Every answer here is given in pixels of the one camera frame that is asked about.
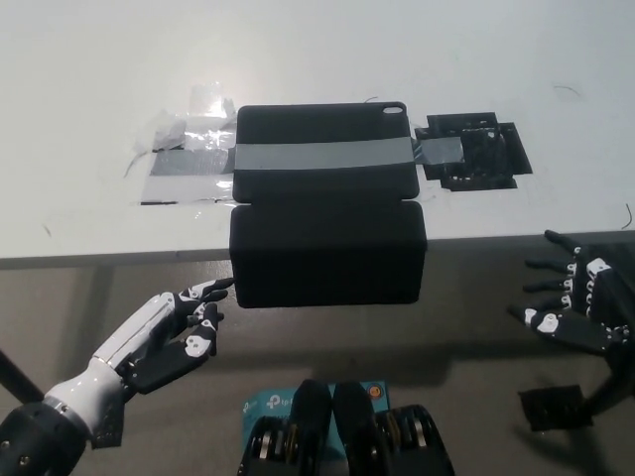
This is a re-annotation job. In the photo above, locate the white and black left hand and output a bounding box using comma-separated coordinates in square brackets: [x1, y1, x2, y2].
[88, 277, 237, 397]

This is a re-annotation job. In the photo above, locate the white and black right hand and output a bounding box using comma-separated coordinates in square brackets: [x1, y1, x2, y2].
[506, 228, 635, 356]

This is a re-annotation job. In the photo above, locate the black folding tablet cover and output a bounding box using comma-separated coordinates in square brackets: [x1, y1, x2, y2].
[228, 101, 429, 309]

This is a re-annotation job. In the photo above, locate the large black floor plate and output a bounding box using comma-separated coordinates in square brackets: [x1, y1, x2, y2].
[517, 384, 595, 432]

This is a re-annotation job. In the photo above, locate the teal TP-Link box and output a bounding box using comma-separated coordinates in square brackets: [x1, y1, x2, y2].
[241, 379, 389, 447]

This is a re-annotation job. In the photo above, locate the black slanted rod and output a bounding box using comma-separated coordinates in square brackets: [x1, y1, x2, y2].
[0, 349, 45, 404]

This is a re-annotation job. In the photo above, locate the silver tape piece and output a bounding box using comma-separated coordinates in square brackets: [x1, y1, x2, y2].
[139, 174, 235, 205]

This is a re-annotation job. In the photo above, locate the crumpled white tape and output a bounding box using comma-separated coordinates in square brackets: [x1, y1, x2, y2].
[151, 116, 190, 153]

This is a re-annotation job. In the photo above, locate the shiny clear tape strip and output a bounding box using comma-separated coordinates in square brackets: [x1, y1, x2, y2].
[183, 126, 238, 150]

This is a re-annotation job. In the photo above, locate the black 3D-printed fixture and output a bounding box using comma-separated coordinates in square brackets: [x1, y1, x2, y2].
[414, 111, 535, 192]

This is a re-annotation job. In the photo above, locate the clear tape patch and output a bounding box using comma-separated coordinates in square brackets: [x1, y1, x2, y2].
[190, 82, 238, 120]

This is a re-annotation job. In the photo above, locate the gray duct tape strip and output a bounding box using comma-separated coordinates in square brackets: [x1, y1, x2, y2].
[148, 136, 465, 178]

